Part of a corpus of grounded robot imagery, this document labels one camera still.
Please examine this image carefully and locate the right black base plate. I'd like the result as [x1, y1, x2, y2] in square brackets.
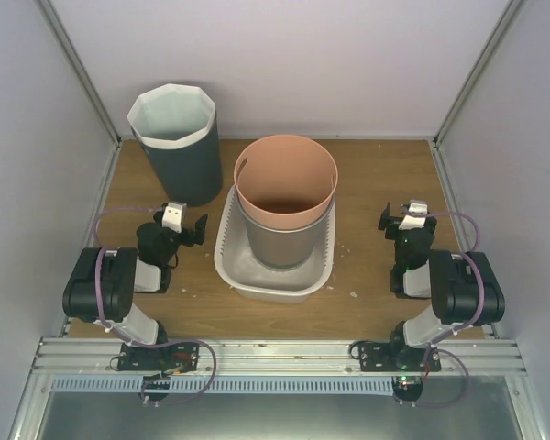
[348, 340, 442, 373]

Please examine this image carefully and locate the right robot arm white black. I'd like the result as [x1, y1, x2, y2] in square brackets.
[372, 201, 505, 371]

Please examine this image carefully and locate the aluminium front rail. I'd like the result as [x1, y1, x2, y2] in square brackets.
[31, 338, 526, 377]

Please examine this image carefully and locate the salmon pink plastic bin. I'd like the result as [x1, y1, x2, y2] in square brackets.
[234, 135, 338, 230]

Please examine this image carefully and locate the right aluminium frame post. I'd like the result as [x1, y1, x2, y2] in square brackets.
[432, 0, 525, 149]

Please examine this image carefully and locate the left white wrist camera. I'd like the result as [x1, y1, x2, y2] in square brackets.
[161, 202, 187, 234]

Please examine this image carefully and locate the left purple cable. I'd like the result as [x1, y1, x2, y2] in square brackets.
[93, 205, 165, 331]

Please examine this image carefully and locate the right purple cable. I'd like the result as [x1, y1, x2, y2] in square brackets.
[421, 210, 487, 340]

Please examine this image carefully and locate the grey slotted cable duct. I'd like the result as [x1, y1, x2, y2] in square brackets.
[51, 374, 393, 396]

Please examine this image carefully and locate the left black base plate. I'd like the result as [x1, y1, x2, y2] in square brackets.
[109, 343, 199, 374]

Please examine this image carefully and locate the white plastic basin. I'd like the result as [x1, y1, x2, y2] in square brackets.
[214, 187, 336, 303]

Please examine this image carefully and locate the left aluminium frame post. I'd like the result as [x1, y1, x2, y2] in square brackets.
[36, 0, 122, 149]

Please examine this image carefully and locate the aluminium frame post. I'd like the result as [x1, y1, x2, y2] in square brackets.
[36, 0, 122, 149]
[432, 0, 525, 149]

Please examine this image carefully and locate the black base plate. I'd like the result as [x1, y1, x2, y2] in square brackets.
[348, 340, 442, 373]
[109, 343, 199, 374]

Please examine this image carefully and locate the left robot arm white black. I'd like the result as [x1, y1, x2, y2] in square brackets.
[62, 203, 208, 370]

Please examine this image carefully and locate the dark grey bin white liner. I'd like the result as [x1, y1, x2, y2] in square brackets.
[126, 83, 223, 206]

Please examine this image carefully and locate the purple cable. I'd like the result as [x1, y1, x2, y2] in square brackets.
[93, 205, 165, 331]
[421, 210, 487, 340]

